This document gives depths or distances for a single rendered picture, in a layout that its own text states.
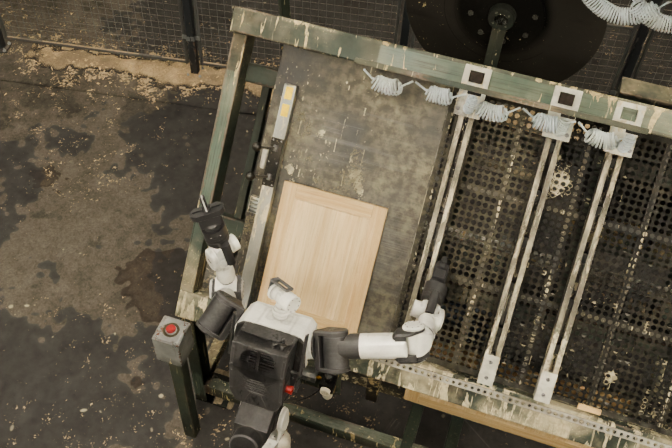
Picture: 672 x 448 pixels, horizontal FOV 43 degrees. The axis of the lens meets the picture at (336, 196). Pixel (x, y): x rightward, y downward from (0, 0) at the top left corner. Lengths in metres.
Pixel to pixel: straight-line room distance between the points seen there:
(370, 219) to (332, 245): 0.19
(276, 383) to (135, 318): 1.88
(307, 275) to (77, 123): 2.65
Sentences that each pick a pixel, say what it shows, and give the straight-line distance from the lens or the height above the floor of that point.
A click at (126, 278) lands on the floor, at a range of 4.87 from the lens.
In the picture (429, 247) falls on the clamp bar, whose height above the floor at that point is 1.29.
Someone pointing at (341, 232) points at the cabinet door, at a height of 1.22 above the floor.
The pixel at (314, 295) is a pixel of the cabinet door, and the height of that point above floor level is 0.99.
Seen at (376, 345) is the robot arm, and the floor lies 1.39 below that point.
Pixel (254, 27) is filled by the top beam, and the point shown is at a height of 1.82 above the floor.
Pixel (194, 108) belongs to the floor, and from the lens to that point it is 5.71.
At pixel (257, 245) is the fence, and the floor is 1.12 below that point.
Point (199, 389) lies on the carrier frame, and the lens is 4.32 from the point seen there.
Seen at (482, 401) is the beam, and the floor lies 0.86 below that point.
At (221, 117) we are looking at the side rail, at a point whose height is 1.49.
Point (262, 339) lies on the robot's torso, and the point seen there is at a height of 1.40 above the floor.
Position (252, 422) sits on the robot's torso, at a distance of 3.16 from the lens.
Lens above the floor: 3.91
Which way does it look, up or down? 49 degrees down
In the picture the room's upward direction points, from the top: 3 degrees clockwise
